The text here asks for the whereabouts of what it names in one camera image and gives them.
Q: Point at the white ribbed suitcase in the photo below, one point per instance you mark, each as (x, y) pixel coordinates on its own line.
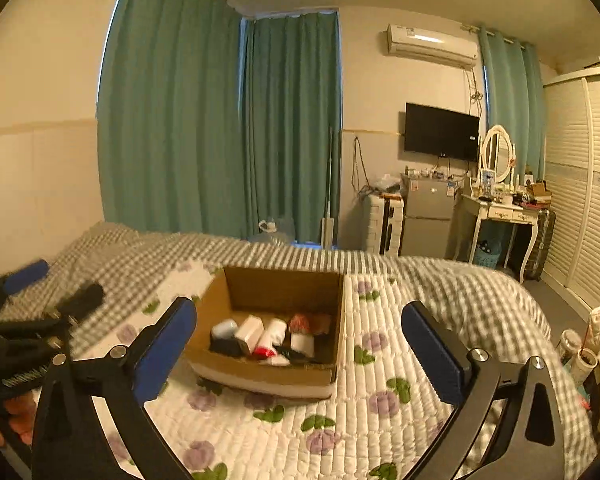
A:
(377, 222)

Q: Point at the pale teal curtain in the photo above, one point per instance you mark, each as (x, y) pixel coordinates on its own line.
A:
(512, 110)

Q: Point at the small white power bank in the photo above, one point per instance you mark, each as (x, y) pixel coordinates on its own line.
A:
(301, 342)

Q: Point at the white oval mirror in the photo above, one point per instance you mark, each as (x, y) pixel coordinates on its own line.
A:
(497, 154)

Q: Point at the small pale jar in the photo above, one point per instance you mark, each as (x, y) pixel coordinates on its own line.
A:
(224, 330)

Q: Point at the white dressing table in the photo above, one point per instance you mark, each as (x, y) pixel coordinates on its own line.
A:
(500, 212)

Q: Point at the black wall television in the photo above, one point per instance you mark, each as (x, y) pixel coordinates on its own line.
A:
(442, 130)

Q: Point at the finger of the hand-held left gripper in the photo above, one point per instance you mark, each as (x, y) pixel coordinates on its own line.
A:
(80, 300)
(27, 275)

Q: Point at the brown cardboard box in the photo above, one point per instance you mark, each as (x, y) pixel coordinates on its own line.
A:
(280, 382)

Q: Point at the white louvred wardrobe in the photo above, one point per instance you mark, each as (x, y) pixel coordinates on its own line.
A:
(585, 190)

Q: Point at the grey gingham blanket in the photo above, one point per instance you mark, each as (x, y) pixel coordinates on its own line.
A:
(480, 290)

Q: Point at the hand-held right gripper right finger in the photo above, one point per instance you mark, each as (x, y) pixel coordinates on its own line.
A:
(432, 356)

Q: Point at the person's left hand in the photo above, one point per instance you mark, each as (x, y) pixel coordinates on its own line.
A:
(21, 412)

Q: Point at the white mop pole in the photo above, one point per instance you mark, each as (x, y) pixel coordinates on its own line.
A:
(330, 195)

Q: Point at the white air conditioner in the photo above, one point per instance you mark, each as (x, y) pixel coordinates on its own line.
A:
(432, 45)

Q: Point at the clear water jug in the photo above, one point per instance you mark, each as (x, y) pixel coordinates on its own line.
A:
(275, 232)

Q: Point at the white floral quilt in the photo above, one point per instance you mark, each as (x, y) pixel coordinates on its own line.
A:
(370, 425)

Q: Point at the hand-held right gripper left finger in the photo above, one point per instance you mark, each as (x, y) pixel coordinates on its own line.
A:
(165, 356)

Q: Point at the white charger plug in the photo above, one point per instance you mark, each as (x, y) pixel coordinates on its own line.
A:
(250, 332)

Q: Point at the dark suitcase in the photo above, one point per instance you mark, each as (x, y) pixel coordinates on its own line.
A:
(542, 245)

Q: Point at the wide teal curtain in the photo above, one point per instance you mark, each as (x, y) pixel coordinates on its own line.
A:
(170, 100)

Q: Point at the grey small fridge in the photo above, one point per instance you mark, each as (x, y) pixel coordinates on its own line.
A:
(427, 215)

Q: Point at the narrow teal curtain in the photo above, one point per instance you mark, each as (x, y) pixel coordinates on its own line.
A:
(292, 130)

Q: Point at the blue basket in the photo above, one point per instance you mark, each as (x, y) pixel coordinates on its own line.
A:
(487, 255)

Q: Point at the pink card wallet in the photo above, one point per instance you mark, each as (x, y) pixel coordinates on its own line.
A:
(312, 322)

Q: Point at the black remote control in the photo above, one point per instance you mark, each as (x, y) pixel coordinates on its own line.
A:
(227, 348)

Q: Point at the small brown box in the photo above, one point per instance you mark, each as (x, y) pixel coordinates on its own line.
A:
(537, 190)

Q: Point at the white bottle with red cap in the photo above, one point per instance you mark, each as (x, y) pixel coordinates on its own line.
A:
(271, 335)

